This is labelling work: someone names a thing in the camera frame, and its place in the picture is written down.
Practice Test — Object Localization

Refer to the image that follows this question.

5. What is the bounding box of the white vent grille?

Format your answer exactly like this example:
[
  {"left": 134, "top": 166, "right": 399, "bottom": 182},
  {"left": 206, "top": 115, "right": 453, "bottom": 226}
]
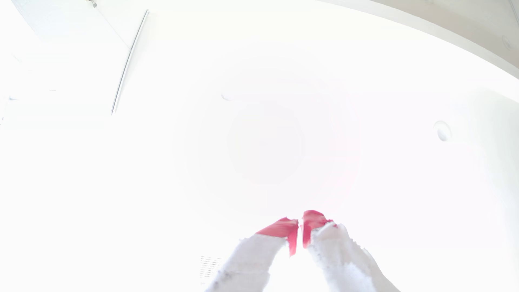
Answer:
[{"left": 199, "top": 255, "right": 224, "bottom": 284}]

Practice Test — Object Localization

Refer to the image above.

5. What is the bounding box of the round white ceiling fixture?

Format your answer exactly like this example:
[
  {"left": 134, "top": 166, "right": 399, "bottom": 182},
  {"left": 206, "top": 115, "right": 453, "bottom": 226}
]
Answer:
[{"left": 433, "top": 120, "right": 452, "bottom": 142}]

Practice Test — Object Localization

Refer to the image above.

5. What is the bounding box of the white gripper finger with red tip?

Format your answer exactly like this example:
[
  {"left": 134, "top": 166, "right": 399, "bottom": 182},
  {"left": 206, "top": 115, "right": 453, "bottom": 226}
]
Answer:
[
  {"left": 302, "top": 210, "right": 401, "bottom": 292},
  {"left": 205, "top": 218, "right": 299, "bottom": 292}
]

